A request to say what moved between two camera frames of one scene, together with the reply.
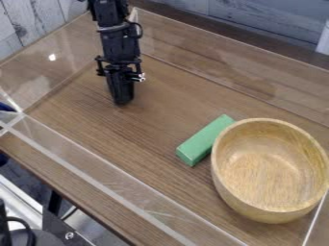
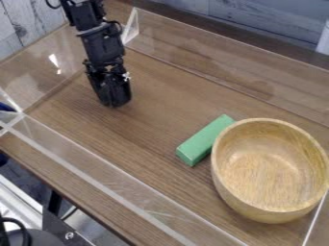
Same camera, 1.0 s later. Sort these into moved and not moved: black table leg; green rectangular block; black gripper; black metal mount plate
Moved: black gripper
Not moved: black table leg; green rectangular block; black metal mount plate
